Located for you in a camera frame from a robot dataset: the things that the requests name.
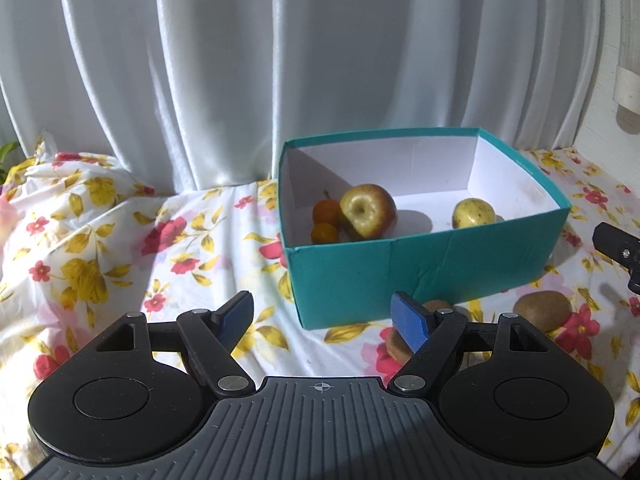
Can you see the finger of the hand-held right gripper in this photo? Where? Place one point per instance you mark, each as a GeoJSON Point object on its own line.
{"type": "Point", "coordinates": [617, 245]}

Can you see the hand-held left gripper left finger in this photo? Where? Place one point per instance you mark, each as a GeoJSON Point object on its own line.
{"type": "Point", "coordinates": [235, 317]}

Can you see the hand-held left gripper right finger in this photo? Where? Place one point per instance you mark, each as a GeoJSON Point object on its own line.
{"type": "Point", "coordinates": [410, 320]}

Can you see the brown kiwi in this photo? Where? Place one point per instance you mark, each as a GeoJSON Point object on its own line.
{"type": "Point", "coordinates": [542, 311]}
{"type": "Point", "coordinates": [397, 347]}

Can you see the teal cardboard box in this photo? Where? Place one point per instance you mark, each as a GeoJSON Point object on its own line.
{"type": "Point", "coordinates": [425, 275]}

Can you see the red yellow apple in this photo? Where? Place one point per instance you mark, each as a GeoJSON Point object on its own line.
{"type": "Point", "coordinates": [367, 210]}

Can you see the small orange kumquat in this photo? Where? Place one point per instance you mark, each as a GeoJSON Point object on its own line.
{"type": "Point", "coordinates": [324, 233]}
{"type": "Point", "coordinates": [324, 211]}

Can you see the yellow spotted guava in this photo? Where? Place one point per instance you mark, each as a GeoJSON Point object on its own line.
{"type": "Point", "coordinates": [472, 214]}

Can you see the floral printed cloth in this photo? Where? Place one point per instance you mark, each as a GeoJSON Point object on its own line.
{"type": "Point", "coordinates": [150, 260]}

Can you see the white curtain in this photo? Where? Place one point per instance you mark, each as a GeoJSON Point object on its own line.
{"type": "Point", "coordinates": [250, 60]}

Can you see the green plant leaf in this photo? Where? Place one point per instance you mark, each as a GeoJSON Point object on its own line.
{"type": "Point", "coordinates": [7, 152]}

